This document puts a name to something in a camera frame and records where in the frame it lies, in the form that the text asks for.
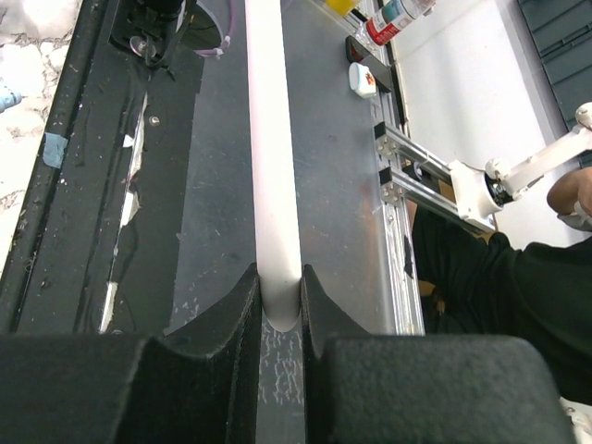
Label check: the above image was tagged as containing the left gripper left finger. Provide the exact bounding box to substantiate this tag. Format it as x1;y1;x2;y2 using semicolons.
1;266;262;443

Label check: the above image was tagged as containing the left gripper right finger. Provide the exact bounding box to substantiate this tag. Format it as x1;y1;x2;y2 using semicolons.
301;266;574;443

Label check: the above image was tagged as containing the white toothbrush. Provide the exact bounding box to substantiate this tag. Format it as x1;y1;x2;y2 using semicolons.
245;1;302;332

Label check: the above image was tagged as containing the light blue toothbrush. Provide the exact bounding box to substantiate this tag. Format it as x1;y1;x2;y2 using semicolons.
0;80;22;114

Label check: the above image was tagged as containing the person in black shirt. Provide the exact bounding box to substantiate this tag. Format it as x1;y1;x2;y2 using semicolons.
411;166;592;406

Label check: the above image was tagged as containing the blue tape piece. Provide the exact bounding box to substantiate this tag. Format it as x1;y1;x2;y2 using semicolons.
43;132;68;169

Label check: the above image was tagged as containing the small white box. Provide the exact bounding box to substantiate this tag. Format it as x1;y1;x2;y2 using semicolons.
348;62;377;99

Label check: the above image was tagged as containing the red white spray bottle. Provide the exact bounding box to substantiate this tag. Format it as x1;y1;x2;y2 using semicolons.
365;0;436;46

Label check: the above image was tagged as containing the yellow tape roll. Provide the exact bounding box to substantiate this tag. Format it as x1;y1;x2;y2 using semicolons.
325;0;361;17

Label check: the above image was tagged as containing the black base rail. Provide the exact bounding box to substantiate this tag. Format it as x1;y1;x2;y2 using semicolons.
1;1;204;336

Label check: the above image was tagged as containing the aluminium frame rail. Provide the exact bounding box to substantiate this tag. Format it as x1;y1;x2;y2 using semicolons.
374;120;456;336

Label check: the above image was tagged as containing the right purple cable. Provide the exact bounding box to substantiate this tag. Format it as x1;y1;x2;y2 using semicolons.
193;0;241;60

